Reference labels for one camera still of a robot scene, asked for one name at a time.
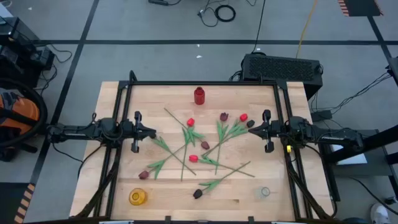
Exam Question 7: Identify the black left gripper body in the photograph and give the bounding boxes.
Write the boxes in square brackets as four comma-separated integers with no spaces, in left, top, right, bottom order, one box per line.
[119,111,147,154]

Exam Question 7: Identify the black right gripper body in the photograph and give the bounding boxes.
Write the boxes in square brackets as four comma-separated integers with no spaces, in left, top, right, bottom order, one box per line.
[262,109,293,153]

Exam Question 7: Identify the red artificial tulip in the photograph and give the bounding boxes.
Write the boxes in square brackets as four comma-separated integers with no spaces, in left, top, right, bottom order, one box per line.
[201,113,249,157]
[188,154,256,178]
[180,117,197,182]

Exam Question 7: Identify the clear glass vase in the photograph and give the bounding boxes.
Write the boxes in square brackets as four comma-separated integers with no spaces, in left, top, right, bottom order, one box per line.
[254,185,271,200]

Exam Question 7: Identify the yellow glass vase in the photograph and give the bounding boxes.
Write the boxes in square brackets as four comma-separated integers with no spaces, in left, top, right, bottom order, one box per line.
[128,187,148,207]

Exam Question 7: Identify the red vase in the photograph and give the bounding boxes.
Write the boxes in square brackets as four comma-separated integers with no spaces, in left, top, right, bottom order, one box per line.
[193,86,206,106]

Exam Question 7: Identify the black power brick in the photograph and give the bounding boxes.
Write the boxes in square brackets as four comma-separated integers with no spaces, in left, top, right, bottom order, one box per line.
[310,110,333,123]

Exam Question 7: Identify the black mesh computer case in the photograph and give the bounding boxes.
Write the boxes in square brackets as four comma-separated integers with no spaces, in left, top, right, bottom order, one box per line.
[241,52,324,101]

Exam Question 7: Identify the white paper sheet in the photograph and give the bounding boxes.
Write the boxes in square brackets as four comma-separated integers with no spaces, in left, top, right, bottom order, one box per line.
[329,143,368,166]

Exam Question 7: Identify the black metal stand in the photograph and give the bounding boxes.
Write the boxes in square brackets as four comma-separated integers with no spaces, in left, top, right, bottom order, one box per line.
[317,124,398,200]

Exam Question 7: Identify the orange vacuum cleaner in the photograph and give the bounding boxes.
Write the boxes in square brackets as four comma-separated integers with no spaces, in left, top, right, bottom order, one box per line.
[0,77,50,162]

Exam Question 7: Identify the person's shoe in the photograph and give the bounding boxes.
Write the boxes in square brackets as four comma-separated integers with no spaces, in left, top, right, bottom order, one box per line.
[369,203,391,224]

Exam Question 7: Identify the black mat with striped edge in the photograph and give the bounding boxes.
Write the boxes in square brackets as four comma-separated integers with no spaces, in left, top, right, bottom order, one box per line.
[337,0,384,17]
[0,182,37,224]

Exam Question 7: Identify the black equipment stack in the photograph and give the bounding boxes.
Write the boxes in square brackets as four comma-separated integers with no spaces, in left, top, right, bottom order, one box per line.
[0,17,56,90]

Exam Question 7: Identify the black hanging cable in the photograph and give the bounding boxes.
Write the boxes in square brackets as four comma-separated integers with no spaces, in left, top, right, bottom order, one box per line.
[251,0,267,54]

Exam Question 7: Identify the yellow hanging cable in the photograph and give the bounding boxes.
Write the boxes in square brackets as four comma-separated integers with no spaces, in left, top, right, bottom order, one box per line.
[295,0,320,59]

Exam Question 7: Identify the coiled black cable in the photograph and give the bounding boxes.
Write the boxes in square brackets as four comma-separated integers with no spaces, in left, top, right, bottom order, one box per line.
[214,4,236,23]

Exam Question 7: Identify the black cable with plug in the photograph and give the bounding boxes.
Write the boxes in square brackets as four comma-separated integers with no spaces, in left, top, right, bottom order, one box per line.
[197,0,218,28]

